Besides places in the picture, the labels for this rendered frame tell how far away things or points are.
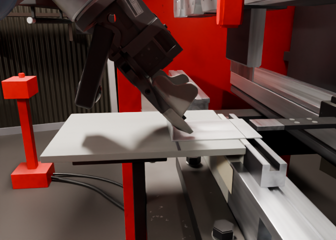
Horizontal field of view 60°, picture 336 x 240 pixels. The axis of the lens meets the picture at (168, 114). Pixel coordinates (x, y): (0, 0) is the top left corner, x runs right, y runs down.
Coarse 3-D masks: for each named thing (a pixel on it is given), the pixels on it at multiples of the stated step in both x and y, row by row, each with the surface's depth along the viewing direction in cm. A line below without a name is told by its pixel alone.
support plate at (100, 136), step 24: (72, 120) 49; (96, 120) 49; (120, 120) 49; (144, 120) 49; (48, 144) 39; (72, 144) 39; (96, 144) 39; (120, 144) 39; (144, 144) 39; (168, 144) 39; (192, 144) 39; (216, 144) 39; (240, 144) 39
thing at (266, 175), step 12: (252, 144) 42; (264, 144) 39; (252, 156) 37; (264, 156) 38; (276, 156) 36; (252, 168) 37; (264, 168) 34; (276, 168) 35; (264, 180) 34; (276, 180) 35
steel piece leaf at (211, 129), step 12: (192, 120) 48; (204, 120) 48; (216, 120) 48; (228, 120) 48; (180, 132) 43; (192, 132) 43; (204, 132) 43; (216, 132) 43; (228, 132) 43; (240, 132) 43
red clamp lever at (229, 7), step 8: (224, 0) 26; (232, 0) 26; (240, 0) 26; (224, 8) 26; (232, 8) 26; (240, 8) 26; (216, 16) 27; (224, 16) 26; (232, 16) 26; (240, 16) 26; (224, 24) 26; (232, 24) 27
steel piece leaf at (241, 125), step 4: (232, 120) 48; (236, 120) 48; (240, 120) 48; (236, 124) 47; (240, 124) 47; (244, 124) 47; (248, 124) 47; (240, 128) 45; (244, 128) 45; (248, 128) 45; (252, 128) 45; (244, 132) 43; (248, 132) 43; (252, 132) 43; (256, 132) 43; (248, 136) 42; (252, 136) 42; (256, 136) 42; (260, 136) 42
